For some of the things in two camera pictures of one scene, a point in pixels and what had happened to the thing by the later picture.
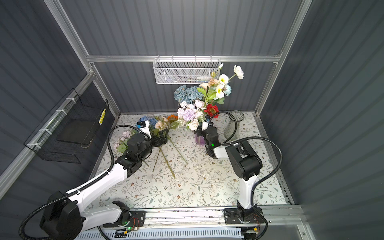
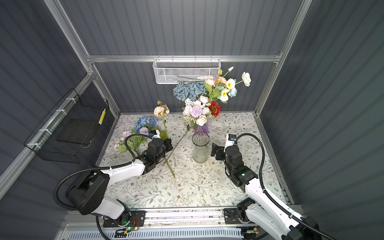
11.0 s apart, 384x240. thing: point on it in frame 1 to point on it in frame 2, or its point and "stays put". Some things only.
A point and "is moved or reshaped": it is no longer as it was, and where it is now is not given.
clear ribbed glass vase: x=230 y=128 to x=200 y=141
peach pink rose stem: x=211 y=83 to x=215 y=81
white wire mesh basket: x=185 y=71 stays put
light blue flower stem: x=227 y=89 to x=233 y=92
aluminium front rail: x=280 y=217 stays put
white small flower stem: x=223 y=80 to x=230 y=84
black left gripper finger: x=160 y=139 to x=167 y=142
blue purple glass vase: x=199 y=140 is moved or reshaped
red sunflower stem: x=211 y=110 is moved or reshaped
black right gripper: x=199 y=130 to x=215 y=148
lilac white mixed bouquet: x=191 y=115 is moved or reshaped
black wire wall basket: x=72 y=125 stays put
